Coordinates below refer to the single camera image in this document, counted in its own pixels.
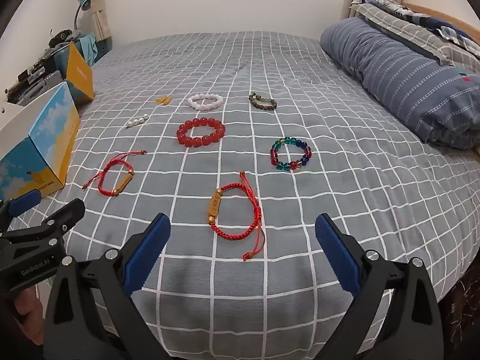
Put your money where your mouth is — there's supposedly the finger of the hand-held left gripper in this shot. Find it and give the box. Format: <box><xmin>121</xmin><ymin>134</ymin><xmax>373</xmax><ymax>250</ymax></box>
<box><xmin>0</xmin><ymin>198</ymin><xmax>86</xmax><ymax>250</ymax></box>
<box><xmin>0</xmin><ymin>190</ymin><xmax>42</xmax><ymax>233</ymax></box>

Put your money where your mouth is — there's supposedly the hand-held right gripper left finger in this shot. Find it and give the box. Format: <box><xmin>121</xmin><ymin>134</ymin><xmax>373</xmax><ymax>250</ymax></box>
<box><xmin>44</xmin><ymin>213</ymin><xmax>173</xmax><ymax>360</ymax></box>

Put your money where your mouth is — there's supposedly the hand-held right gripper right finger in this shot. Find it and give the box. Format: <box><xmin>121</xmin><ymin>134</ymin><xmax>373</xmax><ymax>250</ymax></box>
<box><xmin>314</xmin><ymin>213</ymin><xmax>445</xmax><ymax>360</ymax></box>

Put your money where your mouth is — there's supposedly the red cord bracelet wooden bead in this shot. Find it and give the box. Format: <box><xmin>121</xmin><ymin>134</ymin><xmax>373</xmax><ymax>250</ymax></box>
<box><xmin>82</xmin><ymin>151</ymin><xmax>148</xmax><ymax>197</ymax></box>
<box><xmin>204</xmin><ymin>171</ymin><xmax>266</xmax><ymax>261</ymax></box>

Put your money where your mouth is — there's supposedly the blue and yellow cardboard box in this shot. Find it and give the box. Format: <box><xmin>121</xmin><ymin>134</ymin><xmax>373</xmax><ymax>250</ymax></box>
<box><xmin>0</xmin><ymin>42</ymin><xmax>94</xmax><ymax>200</ymax></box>

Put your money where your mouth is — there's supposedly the multicolour glass bead bracelet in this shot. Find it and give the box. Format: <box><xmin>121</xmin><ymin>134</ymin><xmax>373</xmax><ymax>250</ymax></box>
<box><xmin>270</xmin><ymin>136</ymin><xmax>313</xmax><ymax>173</ymax></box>

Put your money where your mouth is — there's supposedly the white bead bracelet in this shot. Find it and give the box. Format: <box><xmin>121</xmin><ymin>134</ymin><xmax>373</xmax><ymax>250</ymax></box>
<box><xmin>187</xmin><ymin>93</ymin><xmax>225</xmax><ymax>111</ymax></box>

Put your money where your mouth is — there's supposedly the person's left hand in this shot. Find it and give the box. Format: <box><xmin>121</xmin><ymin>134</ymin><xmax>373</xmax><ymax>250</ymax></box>
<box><xmin>13</xmin><ymin>287</ymin><xmax>46</xmax><ymax>325</ymax></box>

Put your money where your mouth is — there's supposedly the grey storage case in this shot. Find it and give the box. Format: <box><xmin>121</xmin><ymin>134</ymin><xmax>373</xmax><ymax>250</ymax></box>
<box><xmin>5</xmin><ymin>68</ymin><xmax>65</xmax><ymax>106</ymax></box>

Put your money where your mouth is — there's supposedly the teal suitcase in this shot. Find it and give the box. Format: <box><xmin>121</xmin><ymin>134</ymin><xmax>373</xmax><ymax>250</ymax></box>
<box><xmin>54</xmin><ymin>34</ymin><xmax>99</xmax><ymax>69</ymax></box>

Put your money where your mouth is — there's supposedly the black bag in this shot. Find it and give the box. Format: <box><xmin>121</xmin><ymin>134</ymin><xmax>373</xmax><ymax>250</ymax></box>
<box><xmin>48</xmin><ymin>28</ymin><xmax>74</xmax><ymax>46</ymax></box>

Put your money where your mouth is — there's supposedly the rolled blue striped quilt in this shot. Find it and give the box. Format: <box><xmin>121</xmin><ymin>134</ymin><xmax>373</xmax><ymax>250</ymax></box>
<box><xmin>320</xmin><ymin>17</ymin><xmax>480</xmax><ymax>151</ymax></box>

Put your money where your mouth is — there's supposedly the grey checked bedsheet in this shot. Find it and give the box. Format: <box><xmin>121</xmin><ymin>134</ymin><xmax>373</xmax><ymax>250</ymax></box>
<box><xmin>7</xmin><ymin>30</ymin><xmax>480</xmax><ymax>360</ymax></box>

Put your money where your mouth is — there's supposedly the blue desk lamp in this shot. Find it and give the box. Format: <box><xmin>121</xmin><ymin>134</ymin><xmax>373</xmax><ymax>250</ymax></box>
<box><xmin>74</xmin><ymin>0</ymin><xmax>92</xmax><ymax>32</ymax></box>

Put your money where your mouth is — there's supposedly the grey plaid pillow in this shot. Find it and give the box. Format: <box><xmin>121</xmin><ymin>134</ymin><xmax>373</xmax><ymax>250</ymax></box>
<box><xmin>350</xmin><ymin>2</ymin><xmax>480</xmax><ymax>68</ymax></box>

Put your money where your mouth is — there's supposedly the navy patterned pillow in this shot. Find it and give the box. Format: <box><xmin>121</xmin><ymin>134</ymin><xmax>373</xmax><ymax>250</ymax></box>
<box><xmin>360</xmin><ymin>0</ymin><xmax>477</xmax><ymax>49</ymax></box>

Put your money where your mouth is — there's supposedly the wooden headboard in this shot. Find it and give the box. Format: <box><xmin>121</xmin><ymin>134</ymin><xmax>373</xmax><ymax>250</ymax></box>
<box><xmin>403</xmin><ymin>3</ymin><xmax>480</xmax><ymax>42</ymax></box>

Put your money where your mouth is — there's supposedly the brown bead bracelet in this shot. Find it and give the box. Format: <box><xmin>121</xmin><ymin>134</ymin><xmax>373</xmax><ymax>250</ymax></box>
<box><xmin>248</xmin><ymin>92</ymin><xmax>278</xmax><ymax>111</ymax></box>

